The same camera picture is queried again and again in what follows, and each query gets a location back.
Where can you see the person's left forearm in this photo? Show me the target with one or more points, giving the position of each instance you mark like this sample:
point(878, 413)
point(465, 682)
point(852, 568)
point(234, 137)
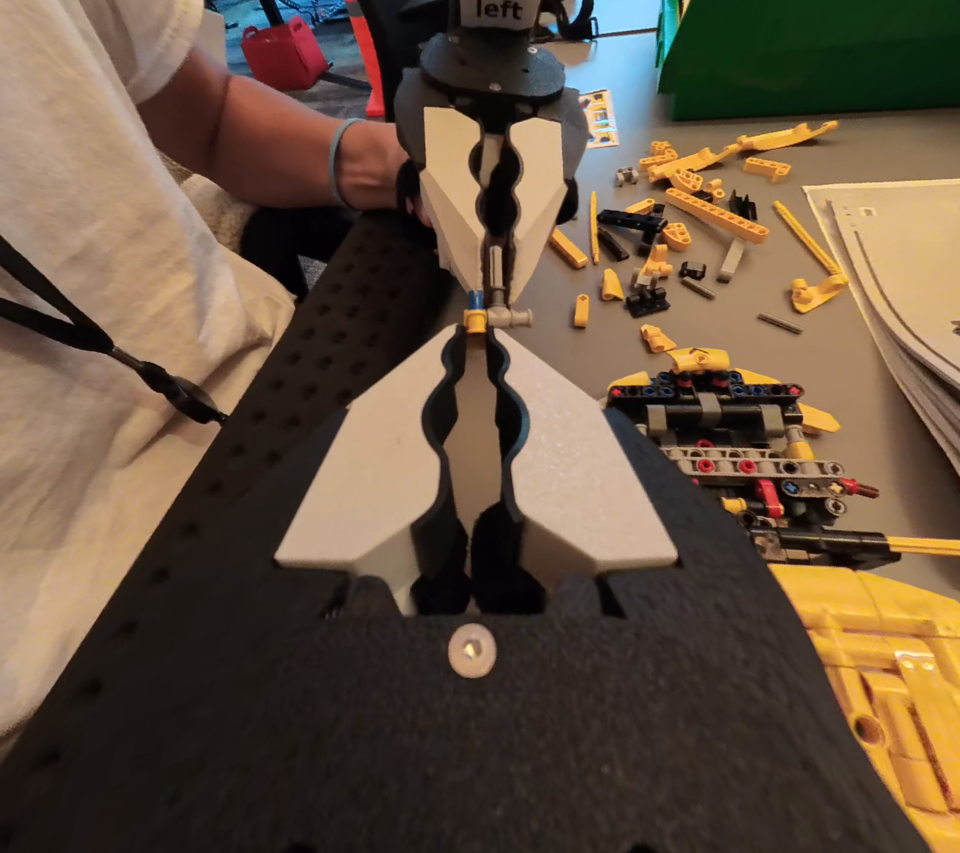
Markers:
point(255, 140)

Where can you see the grey axle with stop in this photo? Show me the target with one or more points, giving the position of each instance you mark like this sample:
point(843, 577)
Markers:
point(496, 268)

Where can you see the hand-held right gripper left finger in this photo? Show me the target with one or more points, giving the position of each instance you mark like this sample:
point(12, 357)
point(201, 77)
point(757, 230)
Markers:
point(360, 493)

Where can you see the green plastic bin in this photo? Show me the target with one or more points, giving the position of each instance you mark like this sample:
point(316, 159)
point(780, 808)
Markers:
point(810, 50)

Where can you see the pile of loose toy bricks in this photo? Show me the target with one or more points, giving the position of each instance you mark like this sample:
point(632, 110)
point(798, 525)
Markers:
point(712, 212)

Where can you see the toy car chassis model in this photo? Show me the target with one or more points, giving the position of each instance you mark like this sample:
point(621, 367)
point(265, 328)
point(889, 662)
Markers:
point(862, 643)

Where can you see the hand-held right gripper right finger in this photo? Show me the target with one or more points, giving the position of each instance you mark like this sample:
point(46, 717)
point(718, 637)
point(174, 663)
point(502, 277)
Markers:
point(592, 493)

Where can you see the small yellow toy piece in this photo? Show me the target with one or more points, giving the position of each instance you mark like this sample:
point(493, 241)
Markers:
point(474, 322)

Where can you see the thin wristband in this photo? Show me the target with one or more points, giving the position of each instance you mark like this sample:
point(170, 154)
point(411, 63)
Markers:
point(337, 163)

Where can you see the open instruction booklet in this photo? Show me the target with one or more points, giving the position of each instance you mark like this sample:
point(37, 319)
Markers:
point(900, 268)

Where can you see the person's left hand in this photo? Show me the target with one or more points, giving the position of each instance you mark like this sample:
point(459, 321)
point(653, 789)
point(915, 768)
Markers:
point(371, 167)

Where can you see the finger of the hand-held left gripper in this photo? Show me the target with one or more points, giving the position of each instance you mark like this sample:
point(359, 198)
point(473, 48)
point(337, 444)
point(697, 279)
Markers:
point(446, 193)
point(540, 185)

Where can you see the thin yellow rod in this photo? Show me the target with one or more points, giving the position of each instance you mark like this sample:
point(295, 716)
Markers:
point(806, 238)

